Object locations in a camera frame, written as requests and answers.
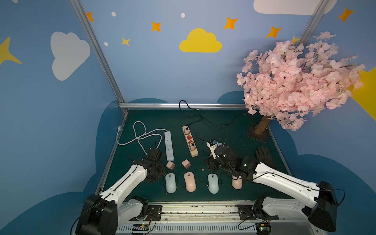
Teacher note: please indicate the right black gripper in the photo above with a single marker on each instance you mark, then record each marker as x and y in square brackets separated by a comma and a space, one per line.
[219, 154]

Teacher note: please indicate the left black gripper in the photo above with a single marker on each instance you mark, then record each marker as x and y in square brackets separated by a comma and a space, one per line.
[154, 155]

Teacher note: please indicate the light green wireless mouse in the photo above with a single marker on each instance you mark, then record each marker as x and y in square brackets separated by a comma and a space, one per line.
[170, 182]

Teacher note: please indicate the pink USB charger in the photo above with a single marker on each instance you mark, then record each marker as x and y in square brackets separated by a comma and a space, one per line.
[186, 164]
[171, 165]

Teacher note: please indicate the light blue wireless mouse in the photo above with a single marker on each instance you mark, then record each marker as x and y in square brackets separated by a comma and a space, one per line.
[213, 183]

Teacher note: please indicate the white power strip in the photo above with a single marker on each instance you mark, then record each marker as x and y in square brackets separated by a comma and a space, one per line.
[168, 146]

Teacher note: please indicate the pink wireless mouse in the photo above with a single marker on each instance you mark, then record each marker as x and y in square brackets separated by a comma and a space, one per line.
[190, 182]
[237, 182]

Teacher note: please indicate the pink wireless mouse front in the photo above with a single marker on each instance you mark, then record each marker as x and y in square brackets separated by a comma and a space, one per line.
[190, 182]

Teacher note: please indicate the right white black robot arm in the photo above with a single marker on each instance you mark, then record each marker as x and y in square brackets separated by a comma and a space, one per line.
[315, 202]

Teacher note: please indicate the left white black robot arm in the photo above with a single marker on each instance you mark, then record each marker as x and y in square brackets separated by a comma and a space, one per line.
[102, 214]

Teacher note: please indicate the beige wooden power strip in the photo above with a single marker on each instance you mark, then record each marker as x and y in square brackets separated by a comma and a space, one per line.
[190, 141]

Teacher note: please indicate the black green work glove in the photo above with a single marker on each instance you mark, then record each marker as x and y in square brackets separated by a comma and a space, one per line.
[263, 155]

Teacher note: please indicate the green circuit board left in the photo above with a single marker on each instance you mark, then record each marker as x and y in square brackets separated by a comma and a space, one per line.
[140, 229]

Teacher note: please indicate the green circuit board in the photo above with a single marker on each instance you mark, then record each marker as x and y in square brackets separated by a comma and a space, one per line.
[263, 229]
[140, 229]

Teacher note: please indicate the green circuit board right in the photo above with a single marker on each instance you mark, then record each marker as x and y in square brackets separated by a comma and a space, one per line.
[263, 229]

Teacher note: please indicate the pink cherry blossom tree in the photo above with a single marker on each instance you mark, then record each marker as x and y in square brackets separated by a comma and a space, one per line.
[289, 82]

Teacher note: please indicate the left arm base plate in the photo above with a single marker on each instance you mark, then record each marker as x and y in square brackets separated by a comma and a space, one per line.
[153, 212]

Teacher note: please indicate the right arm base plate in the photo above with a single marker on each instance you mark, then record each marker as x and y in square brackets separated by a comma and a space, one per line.
[249, 212]

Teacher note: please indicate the aluminium back frame bar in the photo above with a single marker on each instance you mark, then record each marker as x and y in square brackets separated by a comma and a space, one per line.
[182, 105]

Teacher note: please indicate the aluminium front rail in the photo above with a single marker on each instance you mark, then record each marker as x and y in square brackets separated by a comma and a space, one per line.
[213, 217]

